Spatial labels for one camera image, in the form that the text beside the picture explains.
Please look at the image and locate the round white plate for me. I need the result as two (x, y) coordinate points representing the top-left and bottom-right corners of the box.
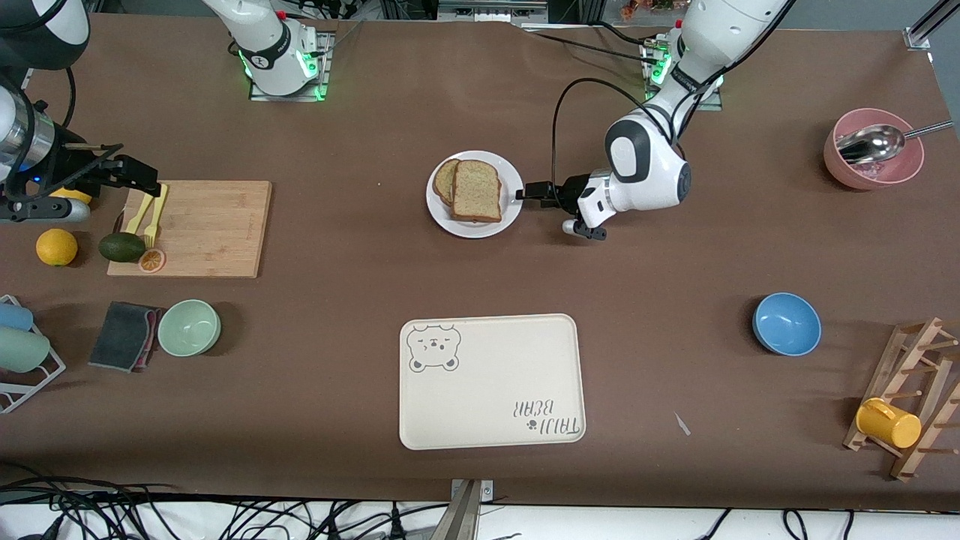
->
(426, 150), (524, 239)

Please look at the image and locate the brown bread slice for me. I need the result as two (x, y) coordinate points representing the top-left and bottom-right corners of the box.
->
(433, 158), (462, 207)
(451, 159), (503, 224)

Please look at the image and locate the yellow plastic fork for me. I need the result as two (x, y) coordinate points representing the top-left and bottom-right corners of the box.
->
(142, 185), (169, 249)

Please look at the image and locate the dark green avocado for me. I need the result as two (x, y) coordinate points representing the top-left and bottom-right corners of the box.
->
(98, 232), (148, 263)

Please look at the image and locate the bamboo cutting board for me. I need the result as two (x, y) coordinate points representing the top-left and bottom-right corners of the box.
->
(106, 180), (273, 279)

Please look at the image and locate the brown table cover sheet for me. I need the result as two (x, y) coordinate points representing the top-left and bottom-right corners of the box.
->
(0, 13), (960, 512)

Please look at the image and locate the light blue cup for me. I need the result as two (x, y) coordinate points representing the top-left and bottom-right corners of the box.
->
(0, 301), (35, 332)

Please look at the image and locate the dark grey folded cloth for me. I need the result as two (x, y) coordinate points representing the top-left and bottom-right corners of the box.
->
(88, 301), (162, 374)

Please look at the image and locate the pale green bowl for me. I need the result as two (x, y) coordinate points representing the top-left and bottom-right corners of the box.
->
(157, 299), (222, 357)

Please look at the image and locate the pale green cup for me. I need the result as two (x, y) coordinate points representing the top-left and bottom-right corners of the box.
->
(0, 328), (51, 374)

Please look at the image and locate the grey metal box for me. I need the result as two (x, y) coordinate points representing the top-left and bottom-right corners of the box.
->
(437, 0), (550, 23)

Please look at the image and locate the cream bear print tray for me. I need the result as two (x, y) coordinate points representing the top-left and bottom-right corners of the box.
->
(398, 313), (587, 451)

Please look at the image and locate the blue bowl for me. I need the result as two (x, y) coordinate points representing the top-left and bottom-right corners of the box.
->
(752, 292), (822, 357)

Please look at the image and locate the metal spoon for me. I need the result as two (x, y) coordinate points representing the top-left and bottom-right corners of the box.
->
(835, 120), (955, 166)

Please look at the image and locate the pink bowl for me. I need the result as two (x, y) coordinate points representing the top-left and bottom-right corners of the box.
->
(823, 108), (925, 191)

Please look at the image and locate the wooden mug rack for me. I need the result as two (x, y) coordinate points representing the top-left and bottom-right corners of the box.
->
(843, 317), (960, 482)

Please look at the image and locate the yellow mug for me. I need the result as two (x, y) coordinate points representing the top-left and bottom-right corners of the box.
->
(856, 397), (923, 449)

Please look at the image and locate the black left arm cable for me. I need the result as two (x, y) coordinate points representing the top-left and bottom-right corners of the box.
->
(550, 77), (676, 188)

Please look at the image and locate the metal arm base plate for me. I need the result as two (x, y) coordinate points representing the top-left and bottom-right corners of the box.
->
(641, 37), (725, 112)
(249, 30), (332, 103)

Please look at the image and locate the white wire cup rack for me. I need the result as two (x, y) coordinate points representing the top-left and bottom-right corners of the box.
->
(0, 294), (67, 415)

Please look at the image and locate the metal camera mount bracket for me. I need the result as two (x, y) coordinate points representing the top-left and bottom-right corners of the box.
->
(431, 478), (494, 540)

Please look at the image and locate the black cable bundle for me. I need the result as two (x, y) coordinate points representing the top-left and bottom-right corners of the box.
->
(0, 461), (451, 540)

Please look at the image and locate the aluminium frame profile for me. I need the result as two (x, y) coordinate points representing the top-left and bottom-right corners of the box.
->
(904, 0), (960, 52)

